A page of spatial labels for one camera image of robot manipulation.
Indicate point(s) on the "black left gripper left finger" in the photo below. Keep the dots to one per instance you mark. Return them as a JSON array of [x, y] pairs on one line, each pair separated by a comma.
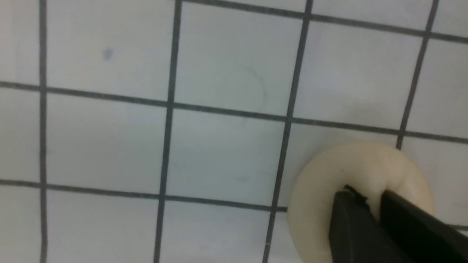
[[354, 234]]

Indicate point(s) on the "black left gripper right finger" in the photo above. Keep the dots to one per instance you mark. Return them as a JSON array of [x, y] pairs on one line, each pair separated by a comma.
[[422, 237]]

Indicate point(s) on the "cream white bun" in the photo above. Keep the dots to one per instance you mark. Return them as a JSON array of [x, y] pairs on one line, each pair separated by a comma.
[[370, 168]]

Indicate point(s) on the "white grid tablecloth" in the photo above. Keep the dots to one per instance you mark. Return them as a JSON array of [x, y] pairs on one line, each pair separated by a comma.
[[171, 131]]

